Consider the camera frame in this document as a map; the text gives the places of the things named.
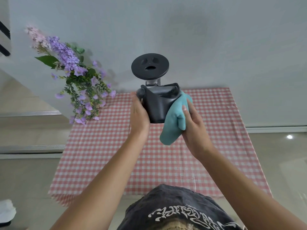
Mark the person's right hand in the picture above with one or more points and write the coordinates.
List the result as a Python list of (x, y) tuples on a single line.
[(194, 131)]

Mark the person's left hand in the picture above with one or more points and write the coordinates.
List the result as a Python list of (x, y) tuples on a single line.
[(138, 116)]

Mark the person's right thumb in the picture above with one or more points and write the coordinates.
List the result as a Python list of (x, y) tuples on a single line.
[(185, 115)]

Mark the person's left fingers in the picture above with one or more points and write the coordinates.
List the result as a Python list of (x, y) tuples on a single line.
[(133, 102)]

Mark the teal cleaning cloth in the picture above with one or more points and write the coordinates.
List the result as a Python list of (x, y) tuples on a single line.
[(175, 122)]

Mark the person's left forearm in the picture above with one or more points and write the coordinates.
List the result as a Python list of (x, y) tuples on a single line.
[(100, 186)]

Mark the person's right forearm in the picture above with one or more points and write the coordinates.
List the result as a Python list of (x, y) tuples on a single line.
[(242, 189)]

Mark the red white checkered tablecloth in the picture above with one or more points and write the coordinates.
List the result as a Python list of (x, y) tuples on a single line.
[(163, 150)]

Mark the purple pink artificial flower bouquet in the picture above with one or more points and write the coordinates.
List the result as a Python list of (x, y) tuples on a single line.
[(76, 79)]

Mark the person's dark printed shirt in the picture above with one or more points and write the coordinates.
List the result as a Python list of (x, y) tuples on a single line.
[(177, 210)]

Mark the black railing bars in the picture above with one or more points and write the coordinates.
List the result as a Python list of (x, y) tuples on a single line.
[(4, 40)]

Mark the white object at floor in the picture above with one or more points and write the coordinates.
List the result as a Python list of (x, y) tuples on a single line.
[(6, 210)]

